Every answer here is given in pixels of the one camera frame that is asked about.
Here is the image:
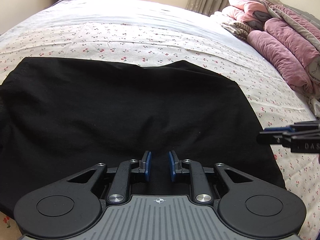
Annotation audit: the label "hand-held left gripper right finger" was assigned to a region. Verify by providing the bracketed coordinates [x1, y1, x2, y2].
[168, 151, 260, 203]

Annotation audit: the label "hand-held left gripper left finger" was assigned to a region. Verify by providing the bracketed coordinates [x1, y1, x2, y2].
[60, 151, 152, 204]

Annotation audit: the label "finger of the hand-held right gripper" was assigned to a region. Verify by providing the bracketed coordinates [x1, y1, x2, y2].
[264, 121, 320, 133]
[257, 131, 320, 153]

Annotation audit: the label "black pants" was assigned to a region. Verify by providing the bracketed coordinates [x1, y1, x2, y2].
[0, 57, 287, 215]

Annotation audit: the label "purple and grey quilt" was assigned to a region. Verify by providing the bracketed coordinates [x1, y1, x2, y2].
[247, 4, 320, 96]

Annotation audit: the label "striped cloth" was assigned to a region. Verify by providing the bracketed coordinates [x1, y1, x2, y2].
[221, 20, 251, 41]

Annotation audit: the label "cherry print bed sheet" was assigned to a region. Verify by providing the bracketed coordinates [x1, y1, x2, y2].
[0, 21, 320, 240]

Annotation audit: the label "pink folded quilt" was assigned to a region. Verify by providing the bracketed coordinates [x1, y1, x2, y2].
[221, 0, 273, 30]

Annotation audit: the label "pale blue bed sheet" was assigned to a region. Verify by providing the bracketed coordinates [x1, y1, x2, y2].
[0, 0, 316, 118]

